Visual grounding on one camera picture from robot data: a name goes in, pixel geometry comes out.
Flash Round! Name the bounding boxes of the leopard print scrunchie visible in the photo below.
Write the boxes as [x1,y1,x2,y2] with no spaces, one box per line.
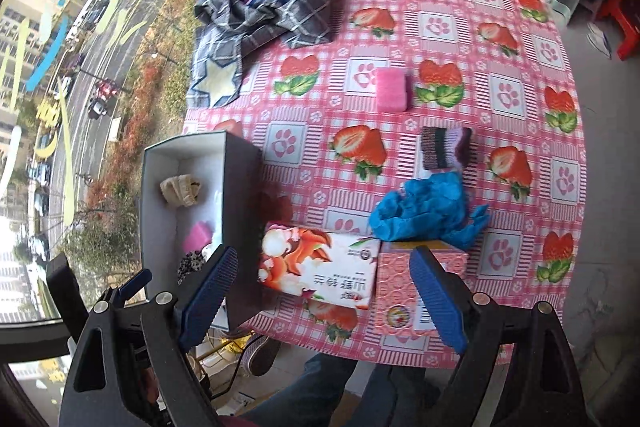
[177,251,205,285]

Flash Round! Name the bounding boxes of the pink sponge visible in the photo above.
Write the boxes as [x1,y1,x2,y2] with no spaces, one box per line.
[375,67,408,113]

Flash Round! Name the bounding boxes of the grey plaid cloth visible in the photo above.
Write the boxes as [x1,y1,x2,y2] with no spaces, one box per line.
[186,0,332,108]

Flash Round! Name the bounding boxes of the pink strawberry tablecloth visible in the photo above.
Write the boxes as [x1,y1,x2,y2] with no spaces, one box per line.
[182,0,589,369]

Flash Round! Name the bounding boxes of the beige knitted item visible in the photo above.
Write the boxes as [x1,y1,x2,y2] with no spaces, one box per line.
[160,174,201,208]

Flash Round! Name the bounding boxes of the grey cardboard box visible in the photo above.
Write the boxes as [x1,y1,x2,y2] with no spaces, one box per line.
[139,131,262,332]

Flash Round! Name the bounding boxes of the pink item in box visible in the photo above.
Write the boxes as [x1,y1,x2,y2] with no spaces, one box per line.
[182,221,213,254]

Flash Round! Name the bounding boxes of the floral tissue pack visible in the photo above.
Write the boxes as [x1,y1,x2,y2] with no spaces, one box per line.
[257,225,381,310]

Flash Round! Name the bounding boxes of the blue cloth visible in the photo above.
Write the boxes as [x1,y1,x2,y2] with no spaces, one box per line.
[369,171,490,251]

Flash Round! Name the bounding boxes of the person's legs in jeans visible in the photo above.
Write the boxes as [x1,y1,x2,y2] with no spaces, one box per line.
[236,353,439,426]

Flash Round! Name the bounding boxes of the striped knitted sock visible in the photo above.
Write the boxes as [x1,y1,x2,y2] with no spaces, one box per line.
[420,127,473,170]

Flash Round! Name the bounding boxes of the pink tissue box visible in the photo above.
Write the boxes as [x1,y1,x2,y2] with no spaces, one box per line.
[371,241,468,337]

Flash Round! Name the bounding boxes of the red plastic stool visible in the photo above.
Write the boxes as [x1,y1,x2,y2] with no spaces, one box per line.
[597,0,639,61]

